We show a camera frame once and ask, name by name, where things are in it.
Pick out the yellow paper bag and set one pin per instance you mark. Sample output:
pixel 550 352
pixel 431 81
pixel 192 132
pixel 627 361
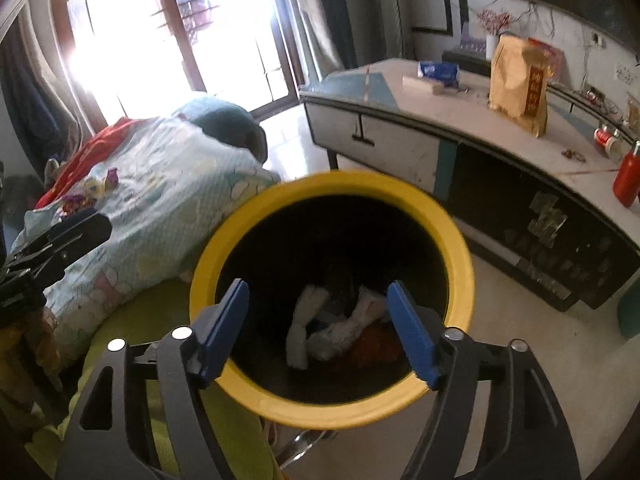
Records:
pixel 515 85

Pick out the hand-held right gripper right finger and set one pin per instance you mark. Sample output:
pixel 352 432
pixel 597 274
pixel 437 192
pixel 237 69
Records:
pixel 412 335

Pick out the white vase with red flowers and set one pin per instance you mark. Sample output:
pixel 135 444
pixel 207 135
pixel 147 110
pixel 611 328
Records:
pixel 492 42

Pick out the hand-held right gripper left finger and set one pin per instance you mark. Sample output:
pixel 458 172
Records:
pixel 222 330

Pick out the red can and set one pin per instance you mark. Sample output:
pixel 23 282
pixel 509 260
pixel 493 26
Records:
pixel 605 139

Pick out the blue tissue pack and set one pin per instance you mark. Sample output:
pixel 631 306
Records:
pixel 440 71

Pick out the teal plastic object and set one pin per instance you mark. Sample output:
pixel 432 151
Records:
pixel 631 312

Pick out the lime green cloth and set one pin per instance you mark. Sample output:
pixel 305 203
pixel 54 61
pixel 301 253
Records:
pixel 150 310

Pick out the standing air conditioner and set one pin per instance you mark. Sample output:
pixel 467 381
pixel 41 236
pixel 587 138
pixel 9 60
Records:
pixel 395 10

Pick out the white flat box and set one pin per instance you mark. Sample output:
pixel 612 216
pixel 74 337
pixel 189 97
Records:
pixel 420 82

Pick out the small yellow packet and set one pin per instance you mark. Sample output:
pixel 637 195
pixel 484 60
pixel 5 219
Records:
pixel 633 110

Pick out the white wall socket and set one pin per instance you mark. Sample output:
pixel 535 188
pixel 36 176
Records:
pixel 595 37

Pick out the red patterned blanket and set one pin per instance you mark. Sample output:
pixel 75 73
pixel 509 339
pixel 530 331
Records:
pixel 95 150

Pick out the blue quilted sofa cover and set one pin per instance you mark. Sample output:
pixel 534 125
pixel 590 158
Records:
pixel 215 110

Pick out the purple candy wrapper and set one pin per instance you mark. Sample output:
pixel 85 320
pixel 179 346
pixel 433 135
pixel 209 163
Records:
pixel 111 176

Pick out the yellow rimmed trash bin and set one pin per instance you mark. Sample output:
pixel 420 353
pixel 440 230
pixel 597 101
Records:
pixel 350 185

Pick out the marble top coffee table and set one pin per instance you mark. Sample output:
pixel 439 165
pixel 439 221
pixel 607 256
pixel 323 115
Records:
pixel 400 125

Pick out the purple tissue box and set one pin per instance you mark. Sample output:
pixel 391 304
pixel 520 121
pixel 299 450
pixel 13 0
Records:
pixel 472 45

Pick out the glass balcony door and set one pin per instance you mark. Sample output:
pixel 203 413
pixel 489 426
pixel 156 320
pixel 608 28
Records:
pixel 125 35

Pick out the cartoon print blanket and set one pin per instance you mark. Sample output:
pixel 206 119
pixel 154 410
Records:
pixel 175 185

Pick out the white plastic bag orange print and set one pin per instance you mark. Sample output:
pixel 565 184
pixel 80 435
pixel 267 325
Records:
pixel 340 335

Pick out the hanging dark garment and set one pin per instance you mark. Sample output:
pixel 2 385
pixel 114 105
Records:
pixel 195 5

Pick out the red bottle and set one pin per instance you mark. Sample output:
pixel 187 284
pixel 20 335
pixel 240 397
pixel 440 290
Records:
pixel 627 180

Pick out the grey brown curtain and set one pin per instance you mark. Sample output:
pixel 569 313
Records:
pixel 320 20
pixel 45 85

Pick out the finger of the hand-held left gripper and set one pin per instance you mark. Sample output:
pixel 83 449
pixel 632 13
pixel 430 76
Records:
pixel 80 216
pixel 85 237

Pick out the black television cabinet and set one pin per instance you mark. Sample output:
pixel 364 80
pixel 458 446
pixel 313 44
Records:
pixel 465 57

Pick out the red gift box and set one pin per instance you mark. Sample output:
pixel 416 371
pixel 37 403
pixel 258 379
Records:
pixel 550 55

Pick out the yellow white wrapper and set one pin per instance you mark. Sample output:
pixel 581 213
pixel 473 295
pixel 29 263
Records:
pixel 91 187

